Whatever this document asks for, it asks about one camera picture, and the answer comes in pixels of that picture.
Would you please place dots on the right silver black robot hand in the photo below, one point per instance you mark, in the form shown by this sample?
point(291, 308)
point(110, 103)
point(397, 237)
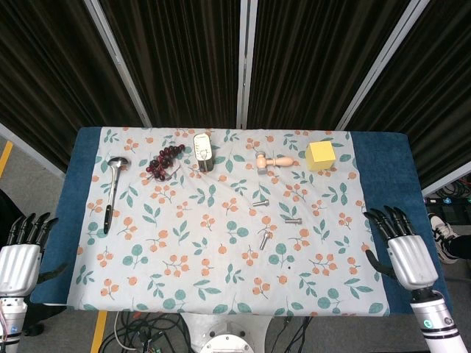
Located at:
point(410, 259)

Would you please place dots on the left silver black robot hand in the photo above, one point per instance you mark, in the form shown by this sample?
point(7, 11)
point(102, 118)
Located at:
point(18, 264)

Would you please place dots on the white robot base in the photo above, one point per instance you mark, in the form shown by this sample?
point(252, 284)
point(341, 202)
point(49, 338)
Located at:
point(228, 334)

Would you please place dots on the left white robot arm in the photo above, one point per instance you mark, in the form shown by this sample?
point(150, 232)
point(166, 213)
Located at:
point(11, 320)

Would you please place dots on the white and black sneaker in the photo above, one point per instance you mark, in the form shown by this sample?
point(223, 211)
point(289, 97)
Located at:
point(443, 239)

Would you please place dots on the black power strip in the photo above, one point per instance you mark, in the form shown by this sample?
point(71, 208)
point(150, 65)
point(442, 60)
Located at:
point(447, 206)

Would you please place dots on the blue table cover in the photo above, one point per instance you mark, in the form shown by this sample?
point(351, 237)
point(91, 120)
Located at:
point(397, 173)

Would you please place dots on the yellow cube block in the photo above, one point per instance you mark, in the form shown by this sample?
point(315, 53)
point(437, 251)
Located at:
point(321, 156)

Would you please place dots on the small wooden toy hammer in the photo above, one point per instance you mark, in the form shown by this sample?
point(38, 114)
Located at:
point(274, 162)

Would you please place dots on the black pleated partition panel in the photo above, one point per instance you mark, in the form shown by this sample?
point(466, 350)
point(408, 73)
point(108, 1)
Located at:
point(176, 55)
point(44, 73)
point(441, 92)
point(316, 55)

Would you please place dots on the dark red grape bunch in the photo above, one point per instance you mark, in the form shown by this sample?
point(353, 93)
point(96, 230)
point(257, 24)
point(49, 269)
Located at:
point(162, 162)

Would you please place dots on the floral white tablecloth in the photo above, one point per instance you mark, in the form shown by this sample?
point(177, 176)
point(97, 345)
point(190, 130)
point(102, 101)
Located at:
point(228, 235)

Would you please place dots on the gold and black tin can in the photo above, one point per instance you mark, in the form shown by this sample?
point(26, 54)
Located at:
point(204, 152)

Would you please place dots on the silver partition rail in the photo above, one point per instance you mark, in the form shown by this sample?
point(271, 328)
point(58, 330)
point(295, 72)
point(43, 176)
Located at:
point(447, 189)

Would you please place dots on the silver partition post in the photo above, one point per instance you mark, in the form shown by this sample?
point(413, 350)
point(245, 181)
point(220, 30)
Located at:
point(382, 62)
point(246, 62)
point(117, 62)

